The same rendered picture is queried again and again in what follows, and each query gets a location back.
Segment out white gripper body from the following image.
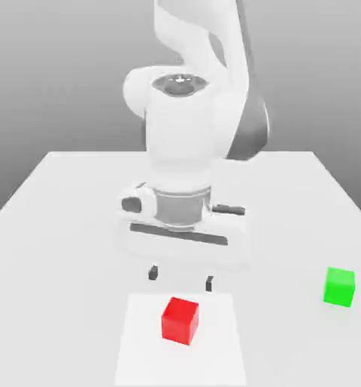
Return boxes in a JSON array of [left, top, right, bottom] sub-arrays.
[[113, 210, 251, 272]]

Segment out small red cube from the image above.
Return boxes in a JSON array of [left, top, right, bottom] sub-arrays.
[[161, 296, 200, 347]]

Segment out small green cube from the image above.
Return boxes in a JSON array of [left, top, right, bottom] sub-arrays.
[[322, 266, 356, 308]]

